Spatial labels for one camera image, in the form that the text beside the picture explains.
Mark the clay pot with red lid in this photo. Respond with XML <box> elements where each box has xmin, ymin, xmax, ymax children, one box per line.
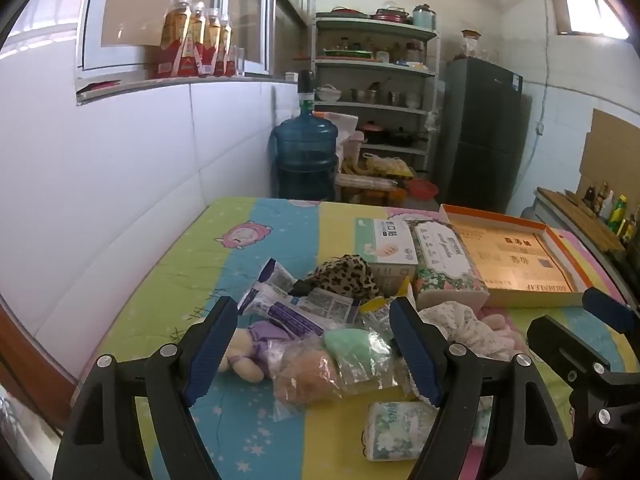
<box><xmin>360</xmin><ymin>120</ymin><xmax>386</xmax><ymax>145</ymax></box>

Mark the purple white plastic packet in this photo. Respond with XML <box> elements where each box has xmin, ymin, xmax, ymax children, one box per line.
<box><xmin>237</xmin><ymin>282</ymin><xmax>326</xmax><ymax>337</ymax></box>

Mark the yellow small packet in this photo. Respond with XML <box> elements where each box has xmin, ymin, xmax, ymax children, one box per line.
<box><xmin>360</xmin><ymin>280</ymin><xmax>401</xmax><ymax>322</ymax></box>

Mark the wooden chopping board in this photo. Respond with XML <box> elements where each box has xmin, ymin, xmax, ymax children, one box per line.
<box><xmin>537</xmin><ymin>187</ymin><xmax>627</xmax><ymax>252</ymax></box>

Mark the green white tissue box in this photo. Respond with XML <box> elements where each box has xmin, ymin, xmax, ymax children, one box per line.
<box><xmin>354</xmin><ymin>217</ymin><xmax>419</xmax><ymax>297</ymax></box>

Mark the white printed packet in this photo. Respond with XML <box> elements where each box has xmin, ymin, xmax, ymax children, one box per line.
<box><xmin>295</xmin><ymin>287</ymin><xmax>362</xmax><ymax>327</ymax></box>

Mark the glass jar with brown lid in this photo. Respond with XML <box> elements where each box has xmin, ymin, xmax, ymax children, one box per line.
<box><xmin>459</xmin><ymin>29</ymin><xmax>484</xmax><ymax>59</ymax></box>

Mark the black wok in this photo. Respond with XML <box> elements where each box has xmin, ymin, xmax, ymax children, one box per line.
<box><xmin>387</xmin><ymin>127</ymin><xmax>429</xmax><ymax>147</ymax></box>

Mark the leopard print cloth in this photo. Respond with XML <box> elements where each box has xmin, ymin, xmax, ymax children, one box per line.
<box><xmin>305</xmin><ymin>254</ymin><xmax>382</xmax><ymax>307</ymax></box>

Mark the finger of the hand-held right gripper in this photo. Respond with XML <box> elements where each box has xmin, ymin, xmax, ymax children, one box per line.
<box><xmin>582</xmin><ymin>285</ymin><xmax>640</xmax><ymax>334</ymax></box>
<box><xmin>526</xmin><ymin>314</ymin><xmax>629</xmax><ymax>402</ymax></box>

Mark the white metal shelf rack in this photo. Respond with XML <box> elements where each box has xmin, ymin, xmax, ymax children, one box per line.
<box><xmin>312</xmin><ymin>12</ymin><xmax>442</xmax><ymax>187</ymax></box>

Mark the blue water jug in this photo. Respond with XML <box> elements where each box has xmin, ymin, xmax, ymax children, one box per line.
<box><xmin>270</xmin><ymin>100</ymin><xmax>340</xmax><ymax>201</ymax></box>

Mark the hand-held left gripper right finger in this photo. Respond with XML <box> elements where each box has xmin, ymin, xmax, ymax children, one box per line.
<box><xmin>389</xmin><ymin>296</ymin><xmax>579</xmax><ymax>480</ymax></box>

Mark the clear plastic noodle box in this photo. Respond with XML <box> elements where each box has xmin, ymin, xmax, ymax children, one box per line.
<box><xmin>337</xmin><ymin>174</ymin><xmax>396</xmax><ymax>194</ymax></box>

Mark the cardboard sheet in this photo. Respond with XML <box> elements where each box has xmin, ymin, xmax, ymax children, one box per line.
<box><xmin>578</xmin><ymin>108</ymin><xmax>640</xmax><ymax>197</ymax></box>

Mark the white printed sack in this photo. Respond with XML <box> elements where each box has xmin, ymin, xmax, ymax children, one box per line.
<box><xmin>325</xmin><ymin>112</ymin><xmax>359</xmax><ymax>137</ymax></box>

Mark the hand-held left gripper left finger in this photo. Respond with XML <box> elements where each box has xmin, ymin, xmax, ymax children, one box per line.
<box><xmin>52</xmin><ymin>296</ymin><xmax>239</xmax><ymax>480</ymax></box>

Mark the dark grey fridge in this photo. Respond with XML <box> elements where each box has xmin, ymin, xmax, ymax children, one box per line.
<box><xmin>434</xmin><ymin>57</ymin><xmax>524</xmax><ymax>214</ymax></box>

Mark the small floral tissue pack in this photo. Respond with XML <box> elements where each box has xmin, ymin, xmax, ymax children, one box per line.
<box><xmin>362</xmin><ymin>400</ymin><xmax>442</xmax><ymax>462</ymax></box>

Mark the aluminium sliding window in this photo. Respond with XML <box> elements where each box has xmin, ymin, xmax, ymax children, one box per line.
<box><xmin>75</xmin><ymin>0</ymin><xmax>277</xmax><ymax>80</ymax></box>

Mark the beige puff in clear bag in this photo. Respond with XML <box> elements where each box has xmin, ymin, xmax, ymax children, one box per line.
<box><xmin>271</xmin><ymin>346</ymin><xmax>353</xmax><ymax>408</ymax></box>

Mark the colourful cartoon bed sheet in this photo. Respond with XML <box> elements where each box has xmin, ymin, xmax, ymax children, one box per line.
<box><xmin>94</xmin><ymin>195</ymin><xmax>640</xmax><ymax>480</ymax></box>

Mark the floral soft tissue pack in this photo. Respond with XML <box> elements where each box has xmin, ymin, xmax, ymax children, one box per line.
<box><xmin>410</xmin><ymin>220</ymin><xmax>491</xmax><ymax>312</ymax></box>

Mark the pot with glass lid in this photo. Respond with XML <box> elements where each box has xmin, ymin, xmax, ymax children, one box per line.
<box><xmin>373</xmin><ymin>2</ymin><xmax>411</xmax><ymax>22</ymax></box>

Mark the plush doll with purple dress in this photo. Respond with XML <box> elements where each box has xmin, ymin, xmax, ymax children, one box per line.
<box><xmin>217</xmin><ymin>321</ymin><xmax>301</xmax><ymax>384</ymax></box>

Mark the red plastic basin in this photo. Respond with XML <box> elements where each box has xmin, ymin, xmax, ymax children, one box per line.
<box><xmin>407</xmin><ymin>179</ymin><xmax>441</xmax><ymax>200</ymax></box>

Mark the plush bear with pink dress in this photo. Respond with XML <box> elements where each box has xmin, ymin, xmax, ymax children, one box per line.
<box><xmin>475</xmin><ymin>310</ymin><xmax>527</xmax><ymax>357</ymax></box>

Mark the white floral cloth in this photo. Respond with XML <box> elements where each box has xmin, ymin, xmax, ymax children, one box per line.
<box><xmin>417</xmin><ymin>300</ymin><xmax>506</xmax><ymax>357</ymax></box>

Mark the teal enamel jar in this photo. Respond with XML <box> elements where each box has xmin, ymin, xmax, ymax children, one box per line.
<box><xmin>412</xmin><ymin>3</ymin><xmax>437</xmax><ymax>30</ymax></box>

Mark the green tray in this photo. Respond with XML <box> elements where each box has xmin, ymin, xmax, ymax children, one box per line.
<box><xmin>322</xmin><ymin>47</ymin><xmax>374</xmax><ymax>59</ymax></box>

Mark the orange shallow cardboard box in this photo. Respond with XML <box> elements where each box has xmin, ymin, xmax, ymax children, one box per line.
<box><xmin>439</xmin><ymin>204</ymin><xmax>597</xmax><ymax>309</ymax></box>

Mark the black water pump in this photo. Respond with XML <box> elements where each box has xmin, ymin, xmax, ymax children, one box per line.
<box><xmin>296</xmin><ymin>70</ymin><xmax>316</xmax><ymax>111</ymax></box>

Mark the green yellow bottle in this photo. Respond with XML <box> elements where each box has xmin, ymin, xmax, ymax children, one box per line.
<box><xmin>611</xmin><ymin>194</ymin><xmax>629</xmax><ymax>233</ymax></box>

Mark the clear plastic packet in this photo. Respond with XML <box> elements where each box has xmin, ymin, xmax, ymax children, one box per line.
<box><xmin>257</xmin><ymin>258</ymin><xmax>302</xmax><ymax>294</ymax></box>

